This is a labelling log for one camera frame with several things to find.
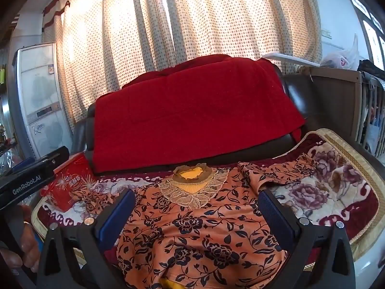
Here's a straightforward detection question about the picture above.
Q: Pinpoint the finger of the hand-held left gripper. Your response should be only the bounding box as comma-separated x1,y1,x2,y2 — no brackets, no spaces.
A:
35,146,70,172

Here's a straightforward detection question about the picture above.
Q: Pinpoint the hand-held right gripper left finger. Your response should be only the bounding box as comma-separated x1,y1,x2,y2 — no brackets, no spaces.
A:
36,188,137,289

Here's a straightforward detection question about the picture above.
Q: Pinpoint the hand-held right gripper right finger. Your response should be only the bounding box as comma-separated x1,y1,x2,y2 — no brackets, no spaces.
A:
257,188,357,289

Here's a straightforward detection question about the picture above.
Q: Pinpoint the orange floral garment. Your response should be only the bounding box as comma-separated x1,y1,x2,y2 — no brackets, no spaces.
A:
80,157,319,289

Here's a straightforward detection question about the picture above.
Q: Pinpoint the person's left hand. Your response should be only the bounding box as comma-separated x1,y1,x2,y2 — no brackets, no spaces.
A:
0,205,41,277

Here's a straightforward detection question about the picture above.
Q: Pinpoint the red patterned bag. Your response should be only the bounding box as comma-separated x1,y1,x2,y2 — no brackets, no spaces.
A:
40,153,98,213

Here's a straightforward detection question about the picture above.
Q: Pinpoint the floral plush blanket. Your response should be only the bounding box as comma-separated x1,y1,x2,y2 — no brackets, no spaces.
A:
32,129,385,273

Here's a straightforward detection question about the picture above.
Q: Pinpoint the standing air conditioner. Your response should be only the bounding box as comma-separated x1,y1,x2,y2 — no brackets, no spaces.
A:
13,42,74,160

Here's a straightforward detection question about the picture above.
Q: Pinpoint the dark leather sofa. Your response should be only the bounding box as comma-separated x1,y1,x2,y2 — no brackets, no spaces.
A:
71,66,385,175

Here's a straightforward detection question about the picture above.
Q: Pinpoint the red cushion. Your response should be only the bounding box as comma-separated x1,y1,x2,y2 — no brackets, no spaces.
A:
92,55,307,173

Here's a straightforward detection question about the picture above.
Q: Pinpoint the wooden crib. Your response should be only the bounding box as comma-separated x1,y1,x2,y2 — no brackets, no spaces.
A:
296,66,385,157

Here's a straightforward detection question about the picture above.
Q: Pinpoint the red curtain valance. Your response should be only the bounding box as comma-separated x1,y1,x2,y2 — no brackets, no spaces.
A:
42,0,116,27

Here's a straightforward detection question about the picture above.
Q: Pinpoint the white board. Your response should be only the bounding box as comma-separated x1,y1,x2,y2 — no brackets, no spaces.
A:
262,53,321,67

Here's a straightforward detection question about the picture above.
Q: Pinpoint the white plastic bag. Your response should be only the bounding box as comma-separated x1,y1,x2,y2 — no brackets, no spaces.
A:
320,33,360,70

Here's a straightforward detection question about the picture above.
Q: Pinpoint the dark cloth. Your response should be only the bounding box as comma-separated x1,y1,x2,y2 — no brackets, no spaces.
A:
358,59,385,82

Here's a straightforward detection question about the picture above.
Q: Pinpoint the window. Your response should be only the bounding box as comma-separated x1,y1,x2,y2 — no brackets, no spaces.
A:
337,0,385,64

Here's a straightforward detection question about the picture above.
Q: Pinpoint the dotted cream curtain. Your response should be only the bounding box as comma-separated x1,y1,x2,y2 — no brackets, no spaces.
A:
42,0,324,133

